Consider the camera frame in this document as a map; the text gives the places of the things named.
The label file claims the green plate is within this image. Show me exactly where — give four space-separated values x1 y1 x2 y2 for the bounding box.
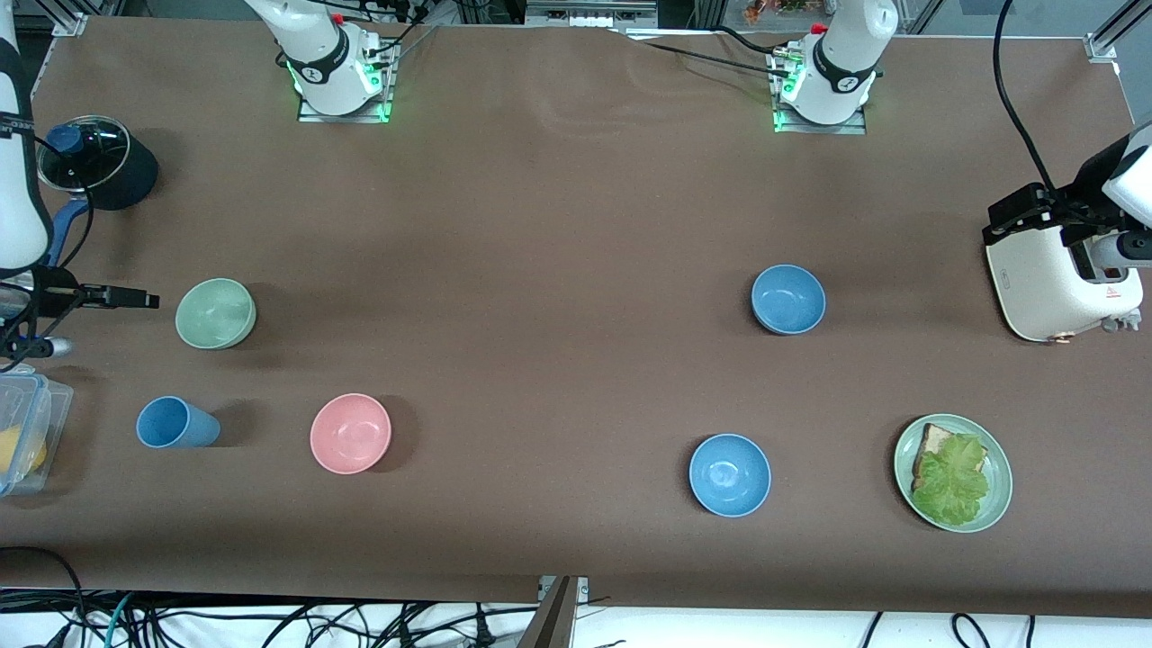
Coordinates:
894 413 1014 534

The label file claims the toast slice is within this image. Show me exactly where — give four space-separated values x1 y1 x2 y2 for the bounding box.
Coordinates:
912 423 989 491

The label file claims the green bowl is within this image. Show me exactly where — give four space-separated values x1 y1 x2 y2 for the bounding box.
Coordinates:
175 277 257 350

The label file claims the clear plastic container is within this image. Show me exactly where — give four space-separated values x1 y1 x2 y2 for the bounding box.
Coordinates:
0 363 75 498

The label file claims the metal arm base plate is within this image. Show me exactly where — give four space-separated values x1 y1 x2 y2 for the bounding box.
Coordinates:
772 49 869 136
297 45 393 124

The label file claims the green lettuce leaf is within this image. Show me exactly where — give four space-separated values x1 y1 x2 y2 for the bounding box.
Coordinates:
911 434 991 527

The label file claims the brown wooden post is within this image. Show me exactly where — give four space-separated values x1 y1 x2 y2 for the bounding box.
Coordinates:
517 576 581 648

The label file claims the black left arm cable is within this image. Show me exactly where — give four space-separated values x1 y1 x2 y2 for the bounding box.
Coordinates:
993 0 1058 194

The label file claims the white power strip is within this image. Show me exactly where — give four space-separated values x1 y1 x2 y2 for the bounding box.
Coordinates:
526 0 658 28

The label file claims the aluminium frame profile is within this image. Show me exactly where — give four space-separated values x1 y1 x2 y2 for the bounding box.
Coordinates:
1084 0 1152 62

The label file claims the pink bowl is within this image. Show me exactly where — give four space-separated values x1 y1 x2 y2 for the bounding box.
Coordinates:
310 393 393 475

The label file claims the blue cup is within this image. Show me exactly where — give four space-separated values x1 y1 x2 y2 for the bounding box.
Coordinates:
136 396 221 449

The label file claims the teal cable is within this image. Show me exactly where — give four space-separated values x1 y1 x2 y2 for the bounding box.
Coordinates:
103 592 136 648

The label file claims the yellow lemon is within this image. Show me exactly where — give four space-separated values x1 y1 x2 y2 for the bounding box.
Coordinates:
0 426 48 478

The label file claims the dark blue pot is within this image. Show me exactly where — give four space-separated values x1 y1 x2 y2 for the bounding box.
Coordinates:
36 115 159 271

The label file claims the cream white toaster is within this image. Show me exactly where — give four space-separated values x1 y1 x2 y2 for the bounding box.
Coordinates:
985 220 1146 344

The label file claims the glass lid with blue knob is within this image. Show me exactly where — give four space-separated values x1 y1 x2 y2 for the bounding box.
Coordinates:
36 115 132 193

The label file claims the blue bowl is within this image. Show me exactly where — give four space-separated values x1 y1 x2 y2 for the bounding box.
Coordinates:
751 264 827 336
688 434 772 518

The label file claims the brown table cover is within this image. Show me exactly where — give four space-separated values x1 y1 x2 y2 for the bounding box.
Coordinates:
0 16 1152 618

